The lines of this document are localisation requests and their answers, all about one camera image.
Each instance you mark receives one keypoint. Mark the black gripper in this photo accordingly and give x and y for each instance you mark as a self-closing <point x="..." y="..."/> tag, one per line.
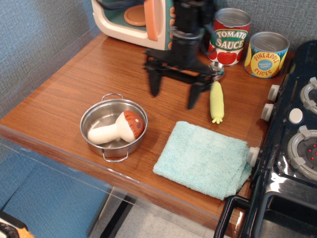
<point x="180" y="63"/>

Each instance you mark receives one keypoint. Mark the yellow handled metal spoon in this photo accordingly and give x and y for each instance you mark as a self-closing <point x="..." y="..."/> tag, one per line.
<point x="216" y="94"/>

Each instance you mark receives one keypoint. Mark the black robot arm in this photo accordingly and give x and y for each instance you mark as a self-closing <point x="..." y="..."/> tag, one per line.
<point x="192" y="19"/>

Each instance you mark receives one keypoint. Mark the plush mushroom toy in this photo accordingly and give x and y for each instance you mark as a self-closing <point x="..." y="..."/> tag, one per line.
<point x="128" y="126"/>

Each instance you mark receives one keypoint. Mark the toy microwave teal and pink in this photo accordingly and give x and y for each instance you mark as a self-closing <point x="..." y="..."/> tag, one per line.
<point x="142" y="22"/>

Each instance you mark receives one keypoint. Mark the tomato sauce can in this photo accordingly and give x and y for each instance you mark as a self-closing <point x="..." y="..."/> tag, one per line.
<point x="231" y="27"/>

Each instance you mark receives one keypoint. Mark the light blue folded towel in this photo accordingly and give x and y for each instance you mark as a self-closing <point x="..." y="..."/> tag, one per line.
<point x="205" y="161"/>

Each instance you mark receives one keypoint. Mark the grey stove knob middle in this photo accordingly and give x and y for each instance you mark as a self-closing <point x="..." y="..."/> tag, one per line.
<point x="267" y="111"/>

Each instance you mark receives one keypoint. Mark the grey stove knob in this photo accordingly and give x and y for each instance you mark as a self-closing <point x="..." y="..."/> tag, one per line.
<point x="267" y="111"/>
<point x="253" y="155"/>
<point x="273" y="92"/>

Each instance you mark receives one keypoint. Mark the pineapple slices can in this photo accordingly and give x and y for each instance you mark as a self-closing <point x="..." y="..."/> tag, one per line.
<point x="266" y="54"/>

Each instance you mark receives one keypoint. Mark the grey stove knob upper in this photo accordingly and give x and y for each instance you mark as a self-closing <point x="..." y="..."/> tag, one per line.
<point x="273" y="92"/>

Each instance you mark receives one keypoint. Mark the grey stove knob lower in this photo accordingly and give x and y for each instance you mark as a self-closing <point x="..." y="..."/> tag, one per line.
<point x="253" y="155"/>

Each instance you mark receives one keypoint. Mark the black toy stove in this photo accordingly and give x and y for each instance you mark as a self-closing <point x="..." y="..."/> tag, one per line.
<point x="283" y="203"/>

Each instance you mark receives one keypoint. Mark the orange fuzzy object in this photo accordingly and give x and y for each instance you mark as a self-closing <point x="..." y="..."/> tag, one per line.
<point x="23" y="233"/>

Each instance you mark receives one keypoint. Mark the metal pot with handles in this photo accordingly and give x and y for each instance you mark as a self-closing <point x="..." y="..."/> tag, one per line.
<point x="105" y="113"/>

